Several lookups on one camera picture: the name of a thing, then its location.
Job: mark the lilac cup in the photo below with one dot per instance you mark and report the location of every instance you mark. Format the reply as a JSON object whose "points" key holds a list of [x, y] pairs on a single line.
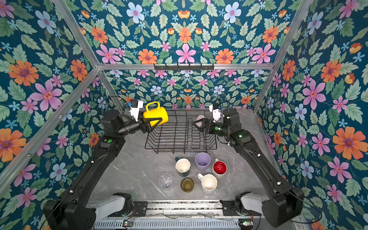
{"points": [[202, 161]]}

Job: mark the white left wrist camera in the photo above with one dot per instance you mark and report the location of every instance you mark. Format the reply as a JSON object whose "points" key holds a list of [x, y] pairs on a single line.
{"points": [[134, 108]]}

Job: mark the aluminium frame post back left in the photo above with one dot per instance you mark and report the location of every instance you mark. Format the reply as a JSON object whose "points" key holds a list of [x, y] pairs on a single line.
{"points": [[88, 52]]}

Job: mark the olive glass cup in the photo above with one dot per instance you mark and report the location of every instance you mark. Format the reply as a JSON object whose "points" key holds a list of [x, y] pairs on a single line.
{"points": [[187, 184]]}

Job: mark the clear glass cup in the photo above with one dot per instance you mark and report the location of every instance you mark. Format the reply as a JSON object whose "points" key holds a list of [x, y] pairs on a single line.
{"points": [[166, 181]]}

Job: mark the cream white mug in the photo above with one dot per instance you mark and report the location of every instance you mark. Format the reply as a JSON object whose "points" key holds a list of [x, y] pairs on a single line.
{"points": [[208, 182]]}

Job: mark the yellow mug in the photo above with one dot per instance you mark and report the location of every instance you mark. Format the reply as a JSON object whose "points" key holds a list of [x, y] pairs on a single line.
{"points": [[158, 112]]}

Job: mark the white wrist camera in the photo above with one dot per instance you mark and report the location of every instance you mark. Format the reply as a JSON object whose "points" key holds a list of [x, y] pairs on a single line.
{"points": [[216, 112], [134, 108]]}

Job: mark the black hook rail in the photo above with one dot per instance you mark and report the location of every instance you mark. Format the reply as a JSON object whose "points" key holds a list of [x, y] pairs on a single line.
{"points": [[183, 67]]}

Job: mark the aluminium frame post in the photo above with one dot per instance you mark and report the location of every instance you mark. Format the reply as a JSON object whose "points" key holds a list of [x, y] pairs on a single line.
{"points": [[294, 26], [88, 52]]}

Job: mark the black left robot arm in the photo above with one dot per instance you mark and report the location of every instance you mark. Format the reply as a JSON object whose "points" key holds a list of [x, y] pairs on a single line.
{"points": [[73, 209]]}

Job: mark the black wire dish rack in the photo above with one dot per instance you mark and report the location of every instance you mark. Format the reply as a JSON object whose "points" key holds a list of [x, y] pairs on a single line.
{"points": [[180, 135]]}

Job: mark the aluminium frame post back right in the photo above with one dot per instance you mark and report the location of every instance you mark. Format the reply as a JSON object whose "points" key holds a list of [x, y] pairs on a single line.
{"points": [[294, 26]]}

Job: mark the red inside white mug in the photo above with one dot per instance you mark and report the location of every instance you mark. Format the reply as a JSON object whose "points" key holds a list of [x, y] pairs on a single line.
{"points": [[219, 168]]}

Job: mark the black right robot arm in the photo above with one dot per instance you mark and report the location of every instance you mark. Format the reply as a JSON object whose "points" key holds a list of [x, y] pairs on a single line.
{"points": [[282, 201]]}

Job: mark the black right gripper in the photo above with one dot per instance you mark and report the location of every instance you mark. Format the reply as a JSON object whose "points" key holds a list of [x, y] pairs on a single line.
{"points": [[203, 120]]}

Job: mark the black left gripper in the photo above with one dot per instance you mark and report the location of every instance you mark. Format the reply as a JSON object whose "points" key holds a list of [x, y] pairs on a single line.
{"points": [[144, 127]]}

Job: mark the dark green mug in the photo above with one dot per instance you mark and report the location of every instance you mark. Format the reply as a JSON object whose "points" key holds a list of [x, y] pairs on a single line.
{"points": [[183, 166]]}

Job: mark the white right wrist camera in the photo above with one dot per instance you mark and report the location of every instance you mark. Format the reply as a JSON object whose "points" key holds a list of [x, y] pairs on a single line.
{"points": [[216, 112]]}

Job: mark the pale pink mug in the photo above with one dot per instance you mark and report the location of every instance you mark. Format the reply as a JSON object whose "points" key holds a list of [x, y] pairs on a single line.
{"points": [[198, 120]]}

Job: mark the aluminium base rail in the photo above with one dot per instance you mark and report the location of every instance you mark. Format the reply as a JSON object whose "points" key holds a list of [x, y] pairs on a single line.
{"points": [[206, 214]]}

